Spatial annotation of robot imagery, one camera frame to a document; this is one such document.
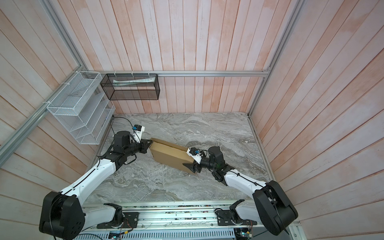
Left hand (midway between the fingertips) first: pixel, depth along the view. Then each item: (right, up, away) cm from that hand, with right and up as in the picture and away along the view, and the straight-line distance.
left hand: (152, 144), depth 83 cm
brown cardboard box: (+11, -6, -3) cm, 13 cm away
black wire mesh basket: (-21, +39, +23) cm, 50 cm away
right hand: (+20, -7, -1) cm, 21 cm away
